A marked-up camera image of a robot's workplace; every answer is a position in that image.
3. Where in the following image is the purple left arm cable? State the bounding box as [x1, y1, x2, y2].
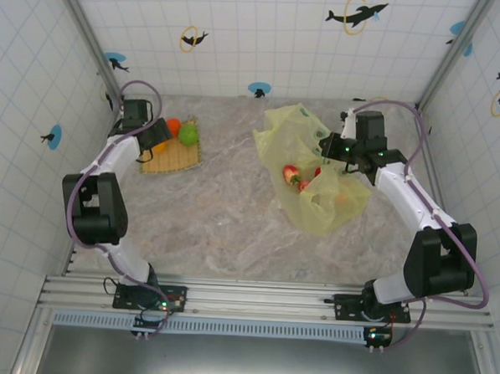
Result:
[59, 75, 183, 340]

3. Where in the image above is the yellow translucent plastic bag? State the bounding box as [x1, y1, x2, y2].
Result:
[247, 102, 377, 239]

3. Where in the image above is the aluminium mounting rail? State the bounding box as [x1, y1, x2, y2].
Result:
[38, 268, 497, 333]

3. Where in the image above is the steel front shelf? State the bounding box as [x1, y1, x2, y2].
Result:
[34, 322, 491, 374]

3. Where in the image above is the blue oval animal sticker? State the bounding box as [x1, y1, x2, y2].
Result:
[40, 123, 64, 151]
[445, 20, 476, 58]
[246, 80, 272, 100]
[103, 51, 131, 74]

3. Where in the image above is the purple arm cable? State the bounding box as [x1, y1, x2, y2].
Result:
[337, 96, 500, 356]
[59, 75, 183, 340]

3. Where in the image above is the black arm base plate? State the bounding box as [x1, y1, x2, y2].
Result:
[112, 280, 188, 315]
[332, 292, 413, 325]

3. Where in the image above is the bright green wrinkled fruit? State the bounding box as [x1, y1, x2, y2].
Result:
[177, 123, 201, 147]

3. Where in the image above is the woven bamboo tray green rim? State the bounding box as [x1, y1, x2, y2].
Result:
[137, 114, 208, 178]

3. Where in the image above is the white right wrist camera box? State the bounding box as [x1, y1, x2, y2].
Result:
[339, 109, 358, 140]

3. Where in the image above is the small controller board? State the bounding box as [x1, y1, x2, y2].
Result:
[131, 314, 171, 340]
[363, 325, 394, 351]

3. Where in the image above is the aluminium corner post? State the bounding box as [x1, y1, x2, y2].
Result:
[415, 0, 494, 117]
[48, 0, 131, 106]

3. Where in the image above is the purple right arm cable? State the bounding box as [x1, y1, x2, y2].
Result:
[337, 96, 500, 356]

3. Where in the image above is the dark orange tangerine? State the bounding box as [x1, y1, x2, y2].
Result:
[164, 117, 183, 138]

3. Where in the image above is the white slotted cable duct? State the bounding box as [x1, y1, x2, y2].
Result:
[51, 310, 372, 343]

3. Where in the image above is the small dolphin yellow ring sticker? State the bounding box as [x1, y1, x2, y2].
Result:
[179, 24, 209, 54]

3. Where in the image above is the large dolphin yellow ring sticker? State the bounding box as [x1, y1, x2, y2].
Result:
[323, 0, 389, 38]

